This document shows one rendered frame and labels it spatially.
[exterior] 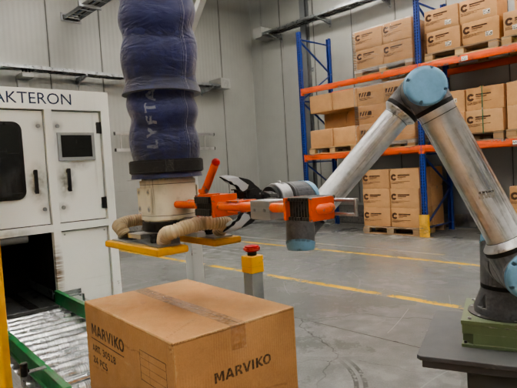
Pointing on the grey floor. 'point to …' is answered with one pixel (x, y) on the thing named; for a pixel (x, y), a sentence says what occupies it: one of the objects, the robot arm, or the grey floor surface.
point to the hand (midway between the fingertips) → (222, 204)
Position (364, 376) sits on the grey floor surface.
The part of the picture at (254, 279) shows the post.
